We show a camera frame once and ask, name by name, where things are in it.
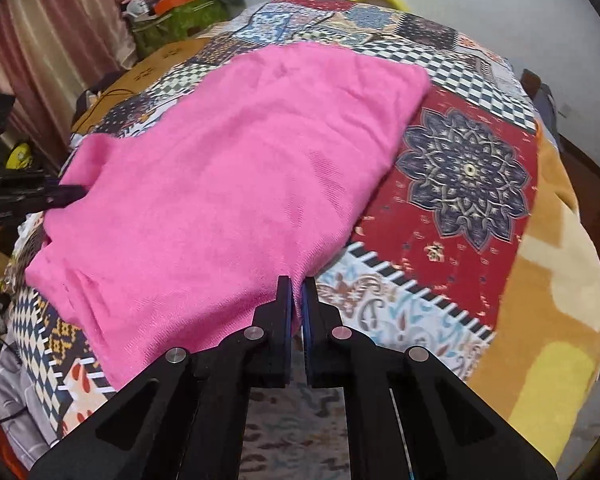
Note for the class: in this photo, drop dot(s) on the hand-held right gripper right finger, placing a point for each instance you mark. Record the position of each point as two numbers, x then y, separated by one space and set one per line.
311 340

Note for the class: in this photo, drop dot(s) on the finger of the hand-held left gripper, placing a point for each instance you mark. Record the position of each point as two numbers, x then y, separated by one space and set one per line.
65 195

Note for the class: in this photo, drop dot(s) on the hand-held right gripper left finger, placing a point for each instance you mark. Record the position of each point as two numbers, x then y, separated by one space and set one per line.
280 340

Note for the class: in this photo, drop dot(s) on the pink button shirt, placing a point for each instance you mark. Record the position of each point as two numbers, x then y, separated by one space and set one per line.
220 185

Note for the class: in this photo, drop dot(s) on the yellow black round tool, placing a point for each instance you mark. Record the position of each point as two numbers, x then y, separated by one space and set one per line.
19 156

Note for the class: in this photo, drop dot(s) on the mustard flower pattern blanket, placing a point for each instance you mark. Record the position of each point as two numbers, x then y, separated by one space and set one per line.
145 67

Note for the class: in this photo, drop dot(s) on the striped pink beige curtain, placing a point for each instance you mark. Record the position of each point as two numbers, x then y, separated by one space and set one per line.
45 45

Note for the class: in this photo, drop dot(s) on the green patterned storage basket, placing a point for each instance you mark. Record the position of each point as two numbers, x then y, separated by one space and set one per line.
180 30

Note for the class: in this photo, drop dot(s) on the grey patterned bed sheet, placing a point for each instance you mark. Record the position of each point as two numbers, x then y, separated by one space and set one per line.
20 410

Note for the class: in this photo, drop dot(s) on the colourful patchwork quilt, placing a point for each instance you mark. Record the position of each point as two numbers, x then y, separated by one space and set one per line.
455 185

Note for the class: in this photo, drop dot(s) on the orange flat box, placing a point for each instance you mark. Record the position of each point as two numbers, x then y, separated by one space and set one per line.
177 2

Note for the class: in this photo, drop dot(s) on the grey fabric bag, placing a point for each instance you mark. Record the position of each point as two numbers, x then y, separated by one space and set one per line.
547 110

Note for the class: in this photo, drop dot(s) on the wooden bed post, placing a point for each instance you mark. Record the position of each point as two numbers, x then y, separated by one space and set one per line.
530 82

